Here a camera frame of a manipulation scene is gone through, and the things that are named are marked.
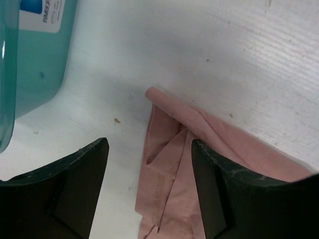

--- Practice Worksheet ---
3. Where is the dusty pink t shirt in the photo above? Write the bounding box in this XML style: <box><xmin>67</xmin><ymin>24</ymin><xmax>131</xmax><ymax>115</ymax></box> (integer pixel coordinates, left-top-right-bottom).
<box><xmin>135</xmin><ymin>87</ymin><xmax>312</xmax><ymax>239</ymax></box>

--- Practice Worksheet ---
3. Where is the teal plastic tray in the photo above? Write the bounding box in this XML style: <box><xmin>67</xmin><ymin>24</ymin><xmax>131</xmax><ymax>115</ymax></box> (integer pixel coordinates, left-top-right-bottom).
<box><xmin>0</xmin><ymin>0</ymin><xmax>77</xmax><ymax>151</ymax></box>

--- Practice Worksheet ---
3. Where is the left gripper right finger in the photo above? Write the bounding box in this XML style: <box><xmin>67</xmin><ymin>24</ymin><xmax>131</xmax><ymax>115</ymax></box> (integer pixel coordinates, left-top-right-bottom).
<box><xmin>191</xmin><ymin>140</ymin><xmax>319</xmax><ymax>239</ymax></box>

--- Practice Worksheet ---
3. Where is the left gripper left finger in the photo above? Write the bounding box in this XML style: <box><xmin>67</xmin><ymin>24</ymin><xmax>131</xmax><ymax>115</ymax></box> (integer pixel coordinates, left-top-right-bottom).
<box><xmin>0</xmin><ymin>137</ymin><xmax>109</xmax><ymax>239</ymax></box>

